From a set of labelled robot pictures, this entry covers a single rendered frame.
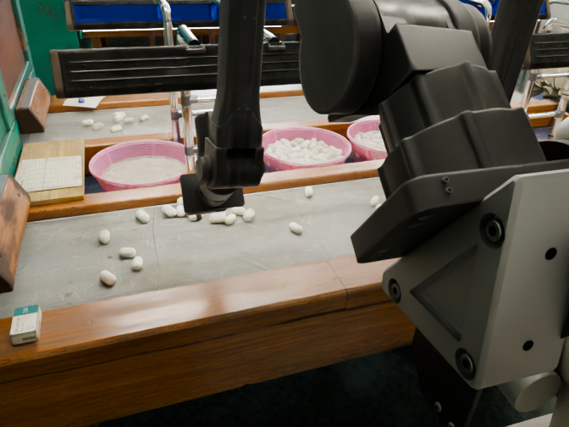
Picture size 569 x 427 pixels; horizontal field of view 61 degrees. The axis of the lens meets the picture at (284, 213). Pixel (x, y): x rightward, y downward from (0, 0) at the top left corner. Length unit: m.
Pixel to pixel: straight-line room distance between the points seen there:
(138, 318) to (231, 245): 0.27
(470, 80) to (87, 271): 0.81
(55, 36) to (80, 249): 2.72
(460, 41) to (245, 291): 0.62
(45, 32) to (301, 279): 3.02
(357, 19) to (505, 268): 0.16
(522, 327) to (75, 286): 0.80
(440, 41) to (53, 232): 0.93
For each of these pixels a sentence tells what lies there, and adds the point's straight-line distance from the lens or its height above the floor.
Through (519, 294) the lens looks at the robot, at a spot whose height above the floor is 1.17.
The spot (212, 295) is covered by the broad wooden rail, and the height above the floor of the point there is 0.76.
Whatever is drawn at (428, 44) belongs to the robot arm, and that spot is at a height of 1.26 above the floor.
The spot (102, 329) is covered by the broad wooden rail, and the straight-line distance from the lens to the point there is 0.81.
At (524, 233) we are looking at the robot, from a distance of 0.23.
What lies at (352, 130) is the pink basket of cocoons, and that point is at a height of 0.75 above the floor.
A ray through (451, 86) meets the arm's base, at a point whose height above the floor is 1.24.
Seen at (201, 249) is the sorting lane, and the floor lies 0.74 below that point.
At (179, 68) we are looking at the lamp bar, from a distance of 0.91.
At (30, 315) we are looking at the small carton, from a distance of 0.84.
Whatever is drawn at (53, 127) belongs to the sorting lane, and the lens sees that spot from 1.65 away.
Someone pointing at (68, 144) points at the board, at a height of 0.78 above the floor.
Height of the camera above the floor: 1.31
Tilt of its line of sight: 31 degrees down
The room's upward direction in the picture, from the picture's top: 3 degrees clockwise
